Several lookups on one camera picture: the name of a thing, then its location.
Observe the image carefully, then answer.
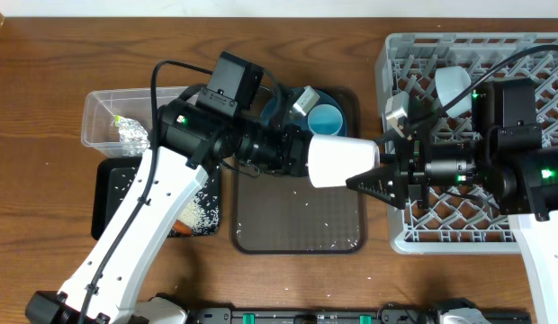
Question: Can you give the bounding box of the dark blue plate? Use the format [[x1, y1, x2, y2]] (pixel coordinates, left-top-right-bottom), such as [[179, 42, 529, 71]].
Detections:
[[258, 86, 348, 139]]

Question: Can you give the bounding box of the pink cup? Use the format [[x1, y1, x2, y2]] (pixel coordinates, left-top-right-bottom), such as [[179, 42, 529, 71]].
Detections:
[[307, 134, 380, 188]]

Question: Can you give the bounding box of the light blue cup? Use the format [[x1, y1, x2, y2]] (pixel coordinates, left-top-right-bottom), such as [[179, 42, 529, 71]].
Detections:
[[307, 104, 344, 136]]

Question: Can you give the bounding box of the pile of white rice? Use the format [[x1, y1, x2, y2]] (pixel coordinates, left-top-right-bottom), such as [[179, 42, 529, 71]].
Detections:
[[108, 166, 221, 237]]

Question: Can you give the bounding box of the orange carrot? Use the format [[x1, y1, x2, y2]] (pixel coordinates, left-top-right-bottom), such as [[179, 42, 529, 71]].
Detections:
[[173, 220, 193, 236]]

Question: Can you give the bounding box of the foil snack wrapper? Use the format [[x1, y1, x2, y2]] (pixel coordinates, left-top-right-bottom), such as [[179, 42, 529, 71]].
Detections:
[[113, 115, 150, 157]]

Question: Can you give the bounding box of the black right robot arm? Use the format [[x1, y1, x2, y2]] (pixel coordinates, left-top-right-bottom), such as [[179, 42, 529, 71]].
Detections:
[[346, 78, 558, 323]]

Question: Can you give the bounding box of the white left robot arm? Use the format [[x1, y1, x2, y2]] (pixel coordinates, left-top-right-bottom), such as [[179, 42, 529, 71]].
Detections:
[[25, 52, 311, 323]]

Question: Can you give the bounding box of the grey dishwasher rack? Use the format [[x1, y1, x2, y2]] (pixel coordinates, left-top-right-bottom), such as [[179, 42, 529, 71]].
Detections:
[[374, 32, 558, 255]]

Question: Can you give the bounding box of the black waste tray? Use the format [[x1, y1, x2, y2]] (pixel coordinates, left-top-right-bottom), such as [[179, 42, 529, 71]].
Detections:
[[91, 157, 221, 240]]

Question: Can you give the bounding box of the brown plastic tray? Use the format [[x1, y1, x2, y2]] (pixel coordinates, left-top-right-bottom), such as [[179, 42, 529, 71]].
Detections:
[[229, 86, 368, 256]]

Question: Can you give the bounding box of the clear plastic bin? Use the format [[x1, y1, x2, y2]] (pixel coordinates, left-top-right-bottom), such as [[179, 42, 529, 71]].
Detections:
[[80, 85, 190, 158]]

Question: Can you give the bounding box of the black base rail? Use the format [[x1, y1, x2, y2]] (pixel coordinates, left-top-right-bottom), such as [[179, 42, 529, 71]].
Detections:
[[139, 294, 532, 324]]

